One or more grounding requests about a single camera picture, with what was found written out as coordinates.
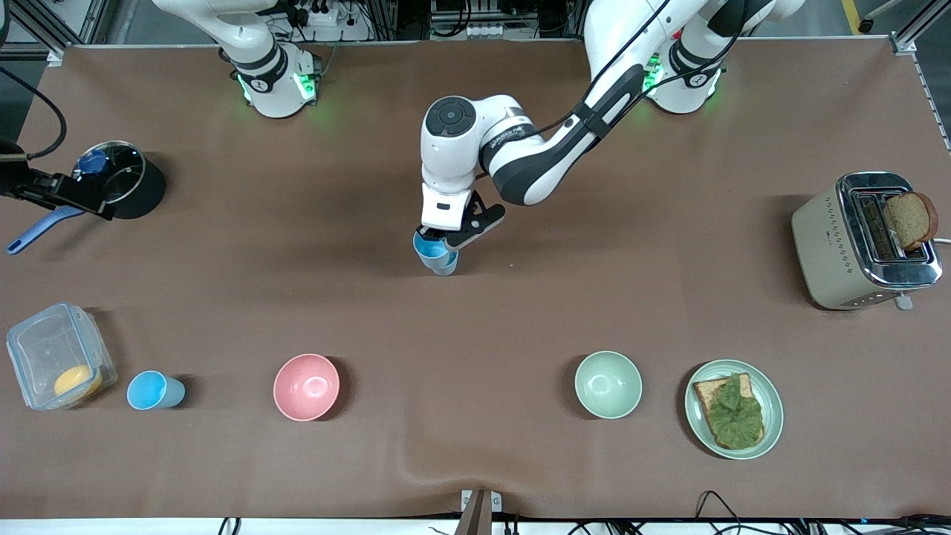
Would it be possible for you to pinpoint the black looped cable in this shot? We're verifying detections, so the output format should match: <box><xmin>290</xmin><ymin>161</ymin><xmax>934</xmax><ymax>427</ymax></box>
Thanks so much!
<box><xmin>695</xmin><ymin>490</ymin><xmax>744</xmax><ymax>535</ymax></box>

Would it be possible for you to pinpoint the orange round food piece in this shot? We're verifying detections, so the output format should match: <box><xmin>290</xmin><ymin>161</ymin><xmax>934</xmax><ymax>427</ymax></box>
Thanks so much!
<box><xmin>53</xmin><ymin>364</ymin><xmax>103</xmax><ymax>401</ymax></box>

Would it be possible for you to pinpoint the metal table bracket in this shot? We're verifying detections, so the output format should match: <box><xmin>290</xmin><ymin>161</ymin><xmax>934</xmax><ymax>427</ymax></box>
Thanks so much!
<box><xmin>455</xmin><ymin>489</ymin><xmax>503</xmax><ymax>535</ymax></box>

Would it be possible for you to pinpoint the beige and chrome toaster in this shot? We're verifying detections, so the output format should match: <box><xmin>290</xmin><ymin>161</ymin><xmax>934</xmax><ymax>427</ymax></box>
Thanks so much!
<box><xmin>791</xmin><ymin>172</ymin><xmax>944</xmax><ymax>312</ymax></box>

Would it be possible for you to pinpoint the pale green bowl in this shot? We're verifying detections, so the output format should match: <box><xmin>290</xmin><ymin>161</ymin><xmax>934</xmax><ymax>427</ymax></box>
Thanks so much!
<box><xmin>574</xmin><ymin>351</ymin><xmax>643</xmax><ymax>420</ymax></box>

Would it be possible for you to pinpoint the pale green plate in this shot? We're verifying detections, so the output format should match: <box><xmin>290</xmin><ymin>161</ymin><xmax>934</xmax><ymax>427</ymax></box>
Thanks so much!
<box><xmin>684</xmin><ymin>360</ymin><xmax>785</xmax><ymax>461</ymax></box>

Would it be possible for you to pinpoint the pink bowl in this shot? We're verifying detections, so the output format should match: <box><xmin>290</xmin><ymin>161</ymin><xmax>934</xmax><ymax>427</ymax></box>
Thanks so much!
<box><xmin>273</xmin><ymin>353</ymin><xmax>341</xmax><ymax>422</ymax></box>

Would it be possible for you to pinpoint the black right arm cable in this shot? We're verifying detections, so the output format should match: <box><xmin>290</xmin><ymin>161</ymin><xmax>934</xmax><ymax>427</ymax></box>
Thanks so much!
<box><xmin>0</xmin><ymin>65</ymin><xmax>68</xmax><ymax>160</ymax></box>

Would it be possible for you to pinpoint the glass lid with blue knob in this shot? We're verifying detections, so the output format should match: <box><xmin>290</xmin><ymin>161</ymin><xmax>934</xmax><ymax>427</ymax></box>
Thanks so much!
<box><xmin>77</xmin><ymin>141</ymin><xmax>146</xmax><ymax>207</ymax></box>

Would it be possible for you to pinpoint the aluminium frame post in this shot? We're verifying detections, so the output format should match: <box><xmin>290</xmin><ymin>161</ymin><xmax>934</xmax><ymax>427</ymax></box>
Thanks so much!
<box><xmin>888</xmin><ymin>0</ymin><xmax>951</xmax><ymax>55</ymax></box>
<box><xmin>0</xmin><ymin>0</ymin><xmax>84</xmax><ymax>65</ymax></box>

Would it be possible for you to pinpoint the brown table mat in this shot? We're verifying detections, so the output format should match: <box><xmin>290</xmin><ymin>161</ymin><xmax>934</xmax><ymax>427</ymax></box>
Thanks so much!
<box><xmin>0</xmin><ymin>37</ymin><xmax>951</xmax><ymax>521</ymax></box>

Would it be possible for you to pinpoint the brown bread slice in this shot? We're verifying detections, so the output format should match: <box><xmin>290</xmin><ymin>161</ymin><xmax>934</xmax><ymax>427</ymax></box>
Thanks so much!
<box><xmin>692</xmin><ymin>373</ymin><xmax>766</xmax><ymax>451</ymax></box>

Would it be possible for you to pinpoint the clear plastic food container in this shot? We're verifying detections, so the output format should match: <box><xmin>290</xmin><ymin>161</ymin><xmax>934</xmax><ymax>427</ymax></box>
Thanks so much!
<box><xmin>6</xmin><ymin>302</ymin><xmax>118</xmax><ymax>412</ymax></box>

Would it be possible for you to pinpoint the black pot with blue handle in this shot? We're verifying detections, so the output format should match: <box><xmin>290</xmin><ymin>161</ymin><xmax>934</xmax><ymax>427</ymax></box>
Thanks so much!
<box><xmin>6</xmin><ymin>140</ymin><xmax>167</xmax><ymax>256</ymax></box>

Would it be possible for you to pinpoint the green lettuce leaf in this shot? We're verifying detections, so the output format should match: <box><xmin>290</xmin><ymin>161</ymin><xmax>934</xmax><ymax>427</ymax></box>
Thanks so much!
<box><xmin>706</xmin><ymin>374</ymin><xmax>765</xmax><ymax>450</ymax></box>

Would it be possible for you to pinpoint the dark toast slice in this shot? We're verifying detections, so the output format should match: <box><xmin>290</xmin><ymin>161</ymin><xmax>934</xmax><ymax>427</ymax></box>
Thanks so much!
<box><xmin>884</xmin><ymin>192</ymin><xmax>939</xmax><ymax>252</ymax></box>

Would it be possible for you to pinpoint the blue plastic cup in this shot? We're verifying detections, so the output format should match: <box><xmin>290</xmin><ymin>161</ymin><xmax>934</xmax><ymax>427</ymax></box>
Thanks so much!
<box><xmin>126</xmin><ymin>370</ymin><xmax>186</xmax><ymax>411</ymax></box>
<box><xmin>413</xmin><ymin>230</ymin><xmax>455</xmax><ymax>262</ymax></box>
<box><xmin>416</xmin><ymin>241</ymin><xmax>460</xmax><ymax>277</ymax></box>

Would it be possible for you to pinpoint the white power strip with plugs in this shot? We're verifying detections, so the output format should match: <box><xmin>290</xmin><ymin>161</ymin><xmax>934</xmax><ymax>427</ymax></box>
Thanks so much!
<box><xmin>297</xmin><ymin>0</ymin><xmax>341</xmax><ymax>27</ymax></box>

